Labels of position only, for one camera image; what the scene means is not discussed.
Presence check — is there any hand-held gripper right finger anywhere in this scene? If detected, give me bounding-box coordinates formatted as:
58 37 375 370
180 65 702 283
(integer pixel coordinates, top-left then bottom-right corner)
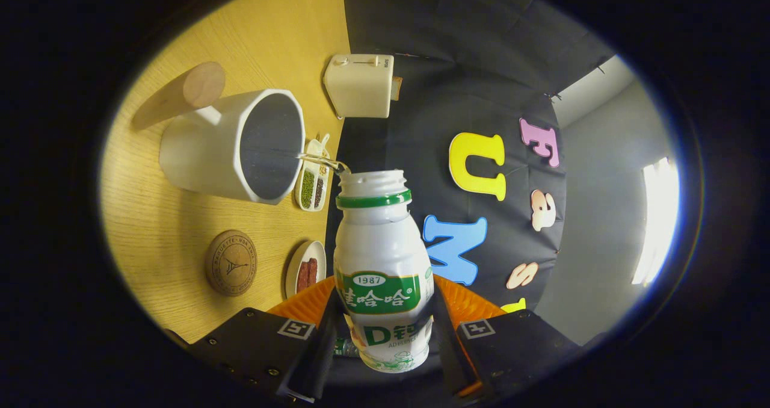
432 274 581 401

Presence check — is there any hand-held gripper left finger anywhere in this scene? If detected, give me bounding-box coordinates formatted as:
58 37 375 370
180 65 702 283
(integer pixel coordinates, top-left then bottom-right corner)
189 276 343 404

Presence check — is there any white juice bottle green label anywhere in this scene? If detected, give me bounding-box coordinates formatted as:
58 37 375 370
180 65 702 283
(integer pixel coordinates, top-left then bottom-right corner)
333 169 435 374

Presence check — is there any round cork coaster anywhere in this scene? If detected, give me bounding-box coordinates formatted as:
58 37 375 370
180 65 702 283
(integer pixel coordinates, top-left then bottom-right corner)
205 230 258 297

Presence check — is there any white cup wooden handle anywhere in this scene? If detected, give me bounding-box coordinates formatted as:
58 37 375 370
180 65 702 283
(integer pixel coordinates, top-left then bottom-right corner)
132 61 306 206

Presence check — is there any round white plate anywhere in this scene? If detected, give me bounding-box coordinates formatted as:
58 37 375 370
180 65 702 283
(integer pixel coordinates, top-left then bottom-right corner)
285 240 327 299

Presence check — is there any white divided bean dish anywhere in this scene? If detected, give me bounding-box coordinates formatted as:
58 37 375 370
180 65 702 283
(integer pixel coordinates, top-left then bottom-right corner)
295 134 331 212

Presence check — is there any cream toaster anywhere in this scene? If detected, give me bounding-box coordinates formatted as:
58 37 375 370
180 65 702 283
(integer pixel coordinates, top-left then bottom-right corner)
322 54 395 120

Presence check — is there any black backdrop cloth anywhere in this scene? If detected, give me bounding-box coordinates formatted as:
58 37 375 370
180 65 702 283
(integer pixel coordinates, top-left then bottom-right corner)
325 0 617 388

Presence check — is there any wooden table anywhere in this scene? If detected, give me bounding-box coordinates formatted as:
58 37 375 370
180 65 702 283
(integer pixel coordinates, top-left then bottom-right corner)
99 0 351 344

